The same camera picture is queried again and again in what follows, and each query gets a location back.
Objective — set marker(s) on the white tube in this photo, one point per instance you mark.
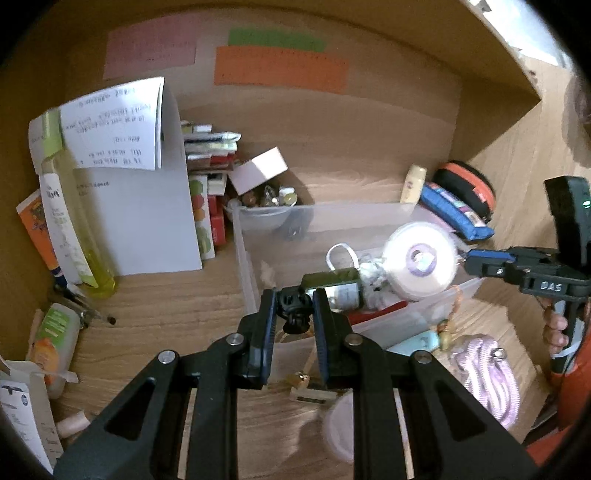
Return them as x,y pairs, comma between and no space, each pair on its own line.
60,217

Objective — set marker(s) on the white paper sheet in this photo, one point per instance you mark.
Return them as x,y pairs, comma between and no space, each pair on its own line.
147,221

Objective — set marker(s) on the green orange tube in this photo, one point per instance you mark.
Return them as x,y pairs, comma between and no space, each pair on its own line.
53,332

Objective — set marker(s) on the small gold cap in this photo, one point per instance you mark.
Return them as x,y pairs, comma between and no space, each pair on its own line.
299,379

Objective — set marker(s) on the black makeup pen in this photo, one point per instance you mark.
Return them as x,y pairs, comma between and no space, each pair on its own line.
85,311

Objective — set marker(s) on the stack of small packets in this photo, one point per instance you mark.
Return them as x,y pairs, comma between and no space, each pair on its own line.
207,147

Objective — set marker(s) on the blue zip pouch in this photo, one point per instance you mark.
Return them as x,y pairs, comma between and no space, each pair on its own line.
448,203

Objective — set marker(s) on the printed receipt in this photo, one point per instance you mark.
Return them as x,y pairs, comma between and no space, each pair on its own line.
111,129

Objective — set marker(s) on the black plastic clip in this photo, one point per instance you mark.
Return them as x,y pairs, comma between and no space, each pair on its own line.
293,304

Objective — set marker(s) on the clear plastic storage box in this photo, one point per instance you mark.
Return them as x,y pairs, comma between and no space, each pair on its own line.
351,221

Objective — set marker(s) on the white round jar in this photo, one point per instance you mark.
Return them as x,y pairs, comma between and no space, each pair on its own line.
341,434

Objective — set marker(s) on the person's orange clothing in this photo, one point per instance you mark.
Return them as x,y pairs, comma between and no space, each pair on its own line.
572,415

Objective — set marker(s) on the person's right hand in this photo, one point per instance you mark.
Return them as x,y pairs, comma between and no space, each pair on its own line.
556,330

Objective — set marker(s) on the light blue case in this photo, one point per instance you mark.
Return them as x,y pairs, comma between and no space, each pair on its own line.
415,344

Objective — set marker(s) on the small beige cylinder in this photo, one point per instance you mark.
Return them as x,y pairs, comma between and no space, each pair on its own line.
71,423

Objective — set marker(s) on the green paper note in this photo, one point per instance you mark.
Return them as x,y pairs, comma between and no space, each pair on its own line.
277,40

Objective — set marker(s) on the small white box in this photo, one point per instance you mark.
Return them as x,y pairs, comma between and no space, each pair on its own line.
261,168

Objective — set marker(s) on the pink paper note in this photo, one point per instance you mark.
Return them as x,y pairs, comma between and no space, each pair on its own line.
150,46

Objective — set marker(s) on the dark green bottle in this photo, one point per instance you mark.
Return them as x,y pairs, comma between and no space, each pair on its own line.
332,279

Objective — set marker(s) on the wooden desktop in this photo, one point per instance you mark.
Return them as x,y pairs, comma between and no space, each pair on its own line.
161,314

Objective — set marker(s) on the black orange zip case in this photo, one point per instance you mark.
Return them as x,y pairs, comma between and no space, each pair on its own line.
466,180

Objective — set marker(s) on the cream tube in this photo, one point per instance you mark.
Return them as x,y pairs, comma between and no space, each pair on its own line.
413,184

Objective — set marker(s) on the white medicine box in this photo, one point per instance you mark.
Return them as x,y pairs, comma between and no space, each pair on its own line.
23,415

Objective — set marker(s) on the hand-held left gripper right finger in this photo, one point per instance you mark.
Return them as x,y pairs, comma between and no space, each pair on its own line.
321,337

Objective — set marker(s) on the fruit printed box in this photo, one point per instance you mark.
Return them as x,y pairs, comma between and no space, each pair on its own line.
202,217

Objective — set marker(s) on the wooden desk hutch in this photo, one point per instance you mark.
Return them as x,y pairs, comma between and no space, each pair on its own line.
369,129

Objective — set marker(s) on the yellow green bottle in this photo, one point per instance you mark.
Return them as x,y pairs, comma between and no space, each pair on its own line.
99,277

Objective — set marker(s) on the orange paper note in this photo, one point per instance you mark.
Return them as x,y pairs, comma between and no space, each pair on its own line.
281,69

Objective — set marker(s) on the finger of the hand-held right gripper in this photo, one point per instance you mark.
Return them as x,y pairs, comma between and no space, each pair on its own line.
489,255
489,270

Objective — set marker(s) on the small clear bowl with items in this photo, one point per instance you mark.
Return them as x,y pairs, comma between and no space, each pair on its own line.
258,219

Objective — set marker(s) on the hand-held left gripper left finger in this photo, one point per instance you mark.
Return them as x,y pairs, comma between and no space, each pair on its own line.
268,337

